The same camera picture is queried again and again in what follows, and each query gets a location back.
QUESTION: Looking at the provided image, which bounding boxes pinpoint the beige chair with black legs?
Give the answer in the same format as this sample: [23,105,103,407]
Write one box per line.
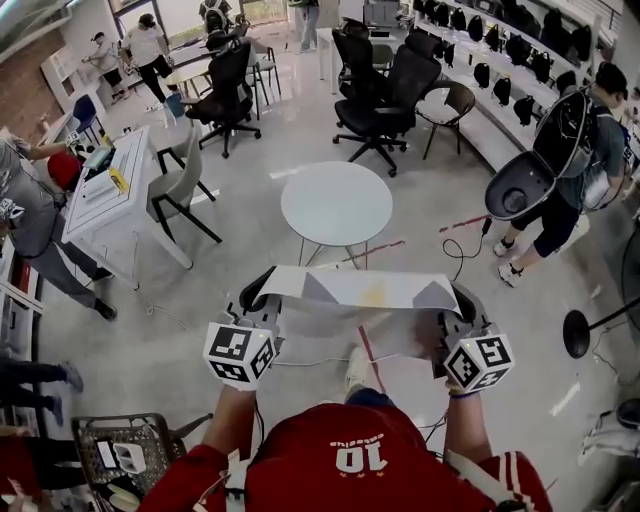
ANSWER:
[148,125,224,246]

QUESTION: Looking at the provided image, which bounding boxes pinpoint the brown chair with thin legs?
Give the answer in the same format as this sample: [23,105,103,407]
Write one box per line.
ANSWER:
[414,79,477,161]

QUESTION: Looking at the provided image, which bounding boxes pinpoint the grey chair with black legs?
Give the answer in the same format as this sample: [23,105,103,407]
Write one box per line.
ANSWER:
[245,37,284,121]

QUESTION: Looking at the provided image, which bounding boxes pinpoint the white crumpled bag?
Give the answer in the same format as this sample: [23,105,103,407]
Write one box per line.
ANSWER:
[578,409,640,469]

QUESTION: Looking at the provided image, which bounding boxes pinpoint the white square side table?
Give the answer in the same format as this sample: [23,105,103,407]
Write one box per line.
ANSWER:
[315,27,351,96]

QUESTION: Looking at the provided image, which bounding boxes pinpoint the person's left forearm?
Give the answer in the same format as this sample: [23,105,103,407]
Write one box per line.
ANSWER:
[200,383,259,454]

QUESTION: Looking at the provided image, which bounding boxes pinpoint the black mesh cart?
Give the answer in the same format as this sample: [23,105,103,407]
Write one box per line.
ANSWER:
[69,412,214,512]

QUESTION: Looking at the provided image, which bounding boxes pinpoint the black floor cable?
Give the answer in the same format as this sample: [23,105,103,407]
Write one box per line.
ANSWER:
[441,215,495,281]

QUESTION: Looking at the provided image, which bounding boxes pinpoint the person's white shoe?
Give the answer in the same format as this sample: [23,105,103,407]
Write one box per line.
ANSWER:
[344,346,371,401]

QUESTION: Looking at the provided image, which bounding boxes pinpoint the white rectangular desk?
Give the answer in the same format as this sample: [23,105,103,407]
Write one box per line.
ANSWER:
[60,124,194,291]

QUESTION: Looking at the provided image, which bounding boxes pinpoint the person's right forearm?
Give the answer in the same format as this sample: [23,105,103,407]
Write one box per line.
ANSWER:
[443,387,496,464]

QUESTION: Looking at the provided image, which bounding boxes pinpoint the blue bin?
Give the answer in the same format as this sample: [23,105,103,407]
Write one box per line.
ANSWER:
[163,92,186,129]

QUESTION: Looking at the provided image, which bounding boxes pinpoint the black floor stand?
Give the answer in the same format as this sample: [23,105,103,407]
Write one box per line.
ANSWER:
[562,234,640,360]

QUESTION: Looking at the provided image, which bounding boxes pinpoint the person's red jersey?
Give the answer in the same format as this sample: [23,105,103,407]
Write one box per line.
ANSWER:
[135,402,554,512]

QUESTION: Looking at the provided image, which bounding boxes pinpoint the open black hardshell backpack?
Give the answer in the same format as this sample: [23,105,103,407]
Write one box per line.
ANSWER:
[483,91,592,221]

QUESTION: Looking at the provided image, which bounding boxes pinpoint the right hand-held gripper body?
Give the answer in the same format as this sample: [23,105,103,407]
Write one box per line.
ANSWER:
[432,308,516,394]

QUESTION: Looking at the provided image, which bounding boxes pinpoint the white grey patterned tablecloth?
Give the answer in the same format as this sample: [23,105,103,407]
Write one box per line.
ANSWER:
[251,264,465,362]

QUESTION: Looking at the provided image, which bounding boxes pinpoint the person's blue shorts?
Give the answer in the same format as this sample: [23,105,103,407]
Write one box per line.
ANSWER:
[344,387,394,409]

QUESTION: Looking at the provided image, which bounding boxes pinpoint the blue chair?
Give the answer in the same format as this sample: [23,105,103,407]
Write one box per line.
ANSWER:
[72,93,107,146]

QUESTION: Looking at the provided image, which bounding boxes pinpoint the white curved shelf unit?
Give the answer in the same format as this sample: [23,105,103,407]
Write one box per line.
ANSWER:
[412,0,626,176]

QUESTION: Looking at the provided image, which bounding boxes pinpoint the row of black backpacks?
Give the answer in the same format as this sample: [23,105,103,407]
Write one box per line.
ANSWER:
[413,0,596,129]

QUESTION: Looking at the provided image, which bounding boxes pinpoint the red cap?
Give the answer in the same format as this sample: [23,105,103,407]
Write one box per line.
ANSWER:
[47,152,84,192]

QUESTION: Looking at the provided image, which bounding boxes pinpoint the black mesh office chair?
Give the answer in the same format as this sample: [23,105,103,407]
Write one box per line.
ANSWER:
[332,30,444,178]
[183,40,263,160]
[330,27,396,101]

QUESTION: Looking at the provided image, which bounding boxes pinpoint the round wooden table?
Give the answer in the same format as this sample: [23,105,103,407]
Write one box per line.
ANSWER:
[164,62,216,101]

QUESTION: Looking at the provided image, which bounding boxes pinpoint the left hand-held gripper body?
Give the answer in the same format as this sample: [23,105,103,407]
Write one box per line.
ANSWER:
[202,299,285,392]

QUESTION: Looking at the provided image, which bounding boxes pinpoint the round white table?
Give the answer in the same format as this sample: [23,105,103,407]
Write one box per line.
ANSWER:
[279,160,394,271]

